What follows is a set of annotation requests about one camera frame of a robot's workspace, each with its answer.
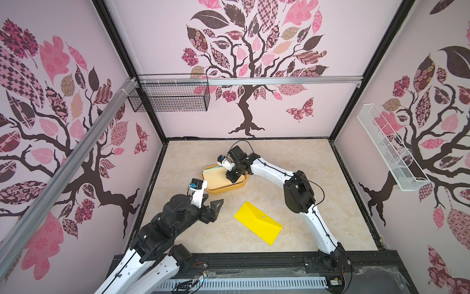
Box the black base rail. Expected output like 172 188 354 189
98 249 419 294

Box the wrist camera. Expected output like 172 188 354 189
217 155 236 171
188 178 208 208

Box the aluminium rail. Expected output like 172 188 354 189
1 77 138 280
140 75 363 86

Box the beige envelope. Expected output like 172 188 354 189
202 167 246 191

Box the yellow plastic storage box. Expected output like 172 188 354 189
200 163 249 196

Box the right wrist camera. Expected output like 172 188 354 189
217 155 236 171

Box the aluminium rail back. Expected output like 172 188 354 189
140 75 363 86

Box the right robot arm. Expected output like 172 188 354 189
217 145 353 270

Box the black wire basket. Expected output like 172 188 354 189
128 73 211 113

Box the aluminium rail left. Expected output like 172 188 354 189
1 77 138 280

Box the white wire shelf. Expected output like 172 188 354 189
357 104 431 192

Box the yellow envelope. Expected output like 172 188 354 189
234 202 283 246

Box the white cable duct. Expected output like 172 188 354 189
157 277 328 294

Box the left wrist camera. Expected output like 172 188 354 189
188 178 208 208

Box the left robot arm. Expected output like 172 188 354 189
96 194 224 294

